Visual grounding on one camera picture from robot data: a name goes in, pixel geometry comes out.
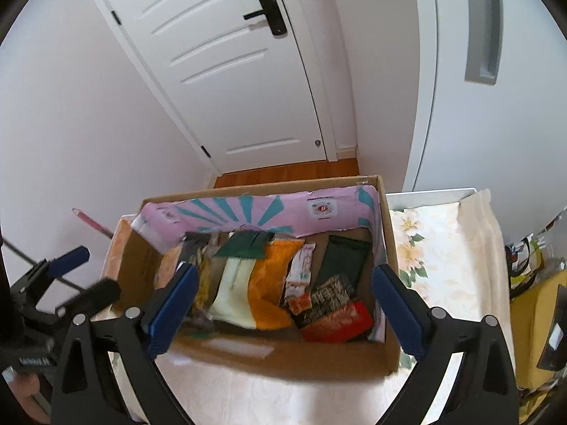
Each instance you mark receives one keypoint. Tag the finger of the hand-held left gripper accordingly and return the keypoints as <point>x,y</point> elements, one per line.
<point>99,294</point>
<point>68,261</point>

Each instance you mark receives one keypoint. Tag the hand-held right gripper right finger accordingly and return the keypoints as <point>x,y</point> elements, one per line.
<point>396,305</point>

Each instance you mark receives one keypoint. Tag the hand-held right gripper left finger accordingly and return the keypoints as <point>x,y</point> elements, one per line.
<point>172,305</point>

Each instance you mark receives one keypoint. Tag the clear packet of yellow snacks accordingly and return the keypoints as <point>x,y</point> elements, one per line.
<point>204,283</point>

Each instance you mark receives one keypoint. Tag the cardboard box with pink lining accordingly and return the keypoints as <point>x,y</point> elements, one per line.
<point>141,261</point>

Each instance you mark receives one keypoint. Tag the dark grey snack packet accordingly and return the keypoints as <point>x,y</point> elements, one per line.
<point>197,241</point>

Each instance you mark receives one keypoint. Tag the dark green snack packet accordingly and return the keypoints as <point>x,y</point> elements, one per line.
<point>343,256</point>

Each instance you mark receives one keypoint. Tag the small red orange snack packet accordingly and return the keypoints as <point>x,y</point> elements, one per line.
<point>300,303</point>

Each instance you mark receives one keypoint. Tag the cream and orange snack packet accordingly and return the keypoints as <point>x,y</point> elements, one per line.
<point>270,283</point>

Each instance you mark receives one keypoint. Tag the white and red snack packet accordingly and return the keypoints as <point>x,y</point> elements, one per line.
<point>301,270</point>

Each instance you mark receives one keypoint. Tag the person's left hand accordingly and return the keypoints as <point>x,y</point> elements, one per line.
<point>29,396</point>

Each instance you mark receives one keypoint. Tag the pink stick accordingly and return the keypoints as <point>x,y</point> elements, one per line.
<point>93,222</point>

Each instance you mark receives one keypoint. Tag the floral sheet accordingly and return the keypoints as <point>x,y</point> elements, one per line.
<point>443,265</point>

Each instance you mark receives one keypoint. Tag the cream blanket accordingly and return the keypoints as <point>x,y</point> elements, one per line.
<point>487,239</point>

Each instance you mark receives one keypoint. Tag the yellow bag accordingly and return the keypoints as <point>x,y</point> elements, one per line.
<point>527,318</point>

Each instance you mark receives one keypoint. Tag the colourful printed bag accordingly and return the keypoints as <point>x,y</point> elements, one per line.
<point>527,256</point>

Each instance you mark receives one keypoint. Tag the dark flat item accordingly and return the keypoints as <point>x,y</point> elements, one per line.
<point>556,332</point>

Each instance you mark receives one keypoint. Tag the white wardrobe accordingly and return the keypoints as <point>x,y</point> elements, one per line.
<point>465,141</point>

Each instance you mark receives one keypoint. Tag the white door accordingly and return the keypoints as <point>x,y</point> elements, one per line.
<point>230,75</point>

